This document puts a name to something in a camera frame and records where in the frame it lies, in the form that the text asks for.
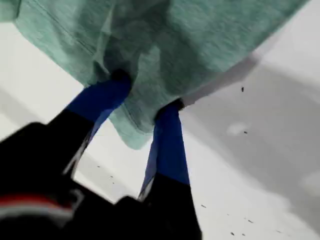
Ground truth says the red white servo wire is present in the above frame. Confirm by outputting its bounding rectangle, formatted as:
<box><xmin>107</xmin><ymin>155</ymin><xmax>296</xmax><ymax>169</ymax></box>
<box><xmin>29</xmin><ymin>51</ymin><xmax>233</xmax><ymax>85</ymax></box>
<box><xmin>0</xmin><ymin>193</ymin><xmax>78</xmax><ymax>226</ymax></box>

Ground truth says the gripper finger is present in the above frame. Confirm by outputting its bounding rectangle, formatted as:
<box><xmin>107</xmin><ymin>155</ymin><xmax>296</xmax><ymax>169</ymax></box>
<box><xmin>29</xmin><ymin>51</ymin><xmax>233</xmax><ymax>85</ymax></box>
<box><xmin>137</xmin><ymin>99</ymin><xmax>202</xmax><ymax>240</ymax></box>
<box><xmin>47</xmin><ymin>69</ymin><xmax>133</xmax><ymax>176</ymax></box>

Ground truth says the pale green T-shirt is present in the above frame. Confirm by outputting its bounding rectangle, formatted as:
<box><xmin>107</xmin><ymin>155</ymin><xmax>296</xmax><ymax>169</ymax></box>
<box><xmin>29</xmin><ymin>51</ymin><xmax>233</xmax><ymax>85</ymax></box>
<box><xmin>0</xmin><ymin>0</ymin><xmax>311</xmax><ymax>151</ymax></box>

